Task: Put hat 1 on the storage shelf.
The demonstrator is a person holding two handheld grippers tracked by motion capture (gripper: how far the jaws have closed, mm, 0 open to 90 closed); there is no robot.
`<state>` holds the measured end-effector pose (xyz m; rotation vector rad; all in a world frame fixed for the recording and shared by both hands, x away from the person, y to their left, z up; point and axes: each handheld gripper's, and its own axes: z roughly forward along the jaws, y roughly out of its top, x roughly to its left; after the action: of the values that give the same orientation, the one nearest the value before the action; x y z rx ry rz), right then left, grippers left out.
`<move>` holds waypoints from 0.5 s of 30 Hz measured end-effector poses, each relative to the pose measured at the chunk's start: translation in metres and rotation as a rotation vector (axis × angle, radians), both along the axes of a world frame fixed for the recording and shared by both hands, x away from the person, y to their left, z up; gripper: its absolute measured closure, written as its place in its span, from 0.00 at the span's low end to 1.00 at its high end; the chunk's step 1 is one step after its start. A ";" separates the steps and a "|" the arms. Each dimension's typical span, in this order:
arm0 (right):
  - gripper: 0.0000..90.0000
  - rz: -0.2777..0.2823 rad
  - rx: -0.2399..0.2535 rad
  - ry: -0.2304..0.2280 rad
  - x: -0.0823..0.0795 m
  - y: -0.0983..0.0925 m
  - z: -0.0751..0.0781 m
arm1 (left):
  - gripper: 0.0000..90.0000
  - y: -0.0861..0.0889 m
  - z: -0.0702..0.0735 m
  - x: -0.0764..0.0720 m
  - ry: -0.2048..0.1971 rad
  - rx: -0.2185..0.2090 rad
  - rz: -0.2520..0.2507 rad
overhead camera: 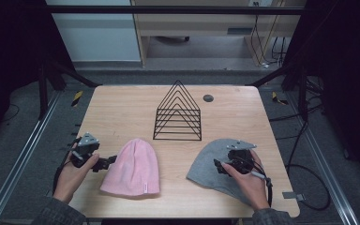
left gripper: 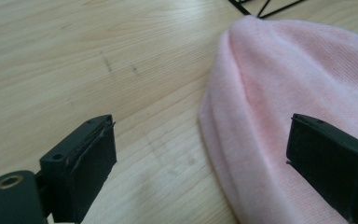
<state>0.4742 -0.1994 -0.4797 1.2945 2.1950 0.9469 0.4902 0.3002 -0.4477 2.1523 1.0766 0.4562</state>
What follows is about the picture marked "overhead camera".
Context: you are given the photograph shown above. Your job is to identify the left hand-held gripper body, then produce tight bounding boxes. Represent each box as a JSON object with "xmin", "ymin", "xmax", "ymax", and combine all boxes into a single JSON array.
[{"xmin": 69, "ymin": 131, "xmax": 101, "ymax": 169}]

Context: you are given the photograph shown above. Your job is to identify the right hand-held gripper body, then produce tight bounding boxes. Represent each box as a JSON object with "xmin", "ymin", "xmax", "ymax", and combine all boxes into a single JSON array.
[{"xmin": 226, "ymin": 140, "xmax": 258, "ymax": 176}]

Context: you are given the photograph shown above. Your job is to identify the grey knit beanie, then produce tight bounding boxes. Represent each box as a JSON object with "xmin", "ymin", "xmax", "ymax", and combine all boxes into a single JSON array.
[{"xmin": 186, "ymin": 138, "xmax": 264, "ymax": 207}]

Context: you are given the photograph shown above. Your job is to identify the pink knit beanie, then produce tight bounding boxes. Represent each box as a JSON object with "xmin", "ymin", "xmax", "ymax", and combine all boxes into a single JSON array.
[{"xmin": 99, "ymin": 138, "xmax": 161, "ymax": 199}]

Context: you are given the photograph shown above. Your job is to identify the black wire triangular rack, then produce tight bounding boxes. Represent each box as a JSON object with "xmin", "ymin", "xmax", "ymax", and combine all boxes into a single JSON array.
[{"xmin": 152, "ymin": 79, "xmax": 203, "ymax": 142}]

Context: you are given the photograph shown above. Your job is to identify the person's left hand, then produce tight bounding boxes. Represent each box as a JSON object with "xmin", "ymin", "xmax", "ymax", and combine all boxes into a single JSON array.
[{"xmin": 52, "ymin": 142, "xmax": 101, "ymax": 204}]

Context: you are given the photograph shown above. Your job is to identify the person's right hand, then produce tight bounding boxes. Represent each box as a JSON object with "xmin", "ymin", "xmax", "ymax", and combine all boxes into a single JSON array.
[{"xmin": 220, "ymin": 149, "xmax": 272, "ymax": 213}]

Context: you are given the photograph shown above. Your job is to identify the yellow black floor tape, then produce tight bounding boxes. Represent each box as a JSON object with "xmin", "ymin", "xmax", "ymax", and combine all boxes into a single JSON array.
[
  {"xmin": 271, "ymin": 91, "xmax": 289, "ymax": 106},
  {"xmin": 70, "ymin": 90, "xmax": 84, "ymax": 108}
]

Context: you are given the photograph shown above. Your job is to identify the black metal stand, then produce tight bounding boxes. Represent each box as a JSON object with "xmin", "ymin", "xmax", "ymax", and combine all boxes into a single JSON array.
[
  {"xmin": 248, "ymin": 61, "xmax": 311, "ymax": 122},
  {"xmin": 37, "ymin": 55, "xmax": 103, "ymax": 121}
]

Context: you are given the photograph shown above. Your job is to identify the white cabinet panel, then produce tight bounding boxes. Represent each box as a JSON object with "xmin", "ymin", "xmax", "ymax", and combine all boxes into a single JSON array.
[{"xmin": 45, "ymin": 0, "xmax": 143, "ymax": 63}]

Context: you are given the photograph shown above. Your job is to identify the black curtain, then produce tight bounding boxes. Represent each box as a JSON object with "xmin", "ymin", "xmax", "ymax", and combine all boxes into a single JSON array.
[
  {"xmin": 0, "ymin": 0, "xmax": 77, "ymax": 152},
  {"xmin": 281, "ymin": 0, "xmax": 360, "ymax": 190}
]

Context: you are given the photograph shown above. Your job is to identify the light wooden desk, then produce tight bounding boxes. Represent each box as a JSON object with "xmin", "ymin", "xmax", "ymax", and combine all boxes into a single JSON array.
[{"xmin": 130, "ymin": 0, "xmax": 308, "ymax": 68}]

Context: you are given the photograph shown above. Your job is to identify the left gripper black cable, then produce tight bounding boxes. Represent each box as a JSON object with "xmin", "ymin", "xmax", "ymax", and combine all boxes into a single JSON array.
[{"xmin": 52, "ymin": 149, "xmax": 77, "ymax": 195}]

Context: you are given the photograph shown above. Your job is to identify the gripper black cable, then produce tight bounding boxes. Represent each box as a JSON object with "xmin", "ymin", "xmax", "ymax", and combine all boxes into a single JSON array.
[
  {"xmin": 231, "ymin": 155, "xmax": 275, "ymax": 208},
  {"xmin": 52, "ymin": 149, "xmax": 77, "ymax": 195}
]

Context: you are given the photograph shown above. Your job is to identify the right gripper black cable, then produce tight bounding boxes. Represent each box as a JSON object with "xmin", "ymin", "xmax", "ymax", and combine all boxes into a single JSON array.
[{"xmin": 231, "ymin": 155, "xmax": 275, "ymax": 208}]

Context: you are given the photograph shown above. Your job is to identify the black floor cable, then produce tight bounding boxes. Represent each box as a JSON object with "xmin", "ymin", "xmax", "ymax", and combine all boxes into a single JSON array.
[{"xmin": 268, "ymin": 104, "xmax": 332, "ymax": 212}]

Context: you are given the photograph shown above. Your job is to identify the aluminium frame rail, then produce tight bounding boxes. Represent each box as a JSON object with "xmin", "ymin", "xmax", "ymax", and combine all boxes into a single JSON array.
[
  {"xmin": 284, "ymin": 92, "xmax": 360, "ymax": 225},
  {"xmin": 0, "ymin": 89, "xmax": 63, "ymax": 225}
]

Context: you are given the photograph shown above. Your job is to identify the yellow and black hanging cables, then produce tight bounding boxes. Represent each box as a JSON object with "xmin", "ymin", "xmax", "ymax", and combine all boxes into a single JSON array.
[{"xmin": 250, "ymin": 1, "xmax": 287, "ymax": 68}]

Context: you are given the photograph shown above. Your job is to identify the black horizontal frame bar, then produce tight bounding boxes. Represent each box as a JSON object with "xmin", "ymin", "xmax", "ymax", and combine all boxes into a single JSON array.
[{"xmin": 45, "ymin": 5, "xmax": 307, "ymax": 16}]

